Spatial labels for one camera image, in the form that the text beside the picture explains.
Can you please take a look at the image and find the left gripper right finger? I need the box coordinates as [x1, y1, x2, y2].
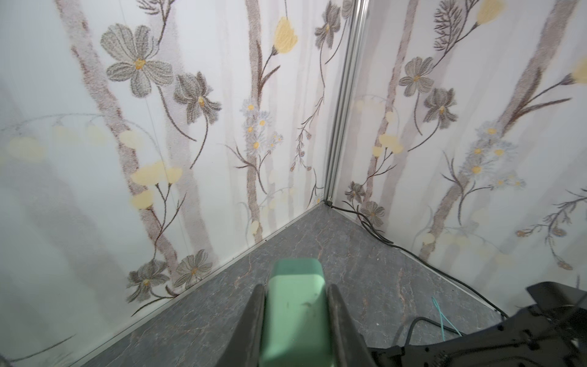
[327, 284, 375, 367]

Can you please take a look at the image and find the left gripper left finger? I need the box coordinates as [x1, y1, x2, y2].
[216, 284, 266, 367]

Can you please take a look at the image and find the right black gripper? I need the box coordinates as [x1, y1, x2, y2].
[369, 281, 586, 366]

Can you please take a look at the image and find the green charger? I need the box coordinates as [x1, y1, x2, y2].
[258, 258, 335, 366]

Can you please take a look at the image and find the teal cable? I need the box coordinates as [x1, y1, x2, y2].
[430, 296, 463, 343]

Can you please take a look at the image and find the black power strip cable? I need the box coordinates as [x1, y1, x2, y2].
[324, 199, 510, 321]

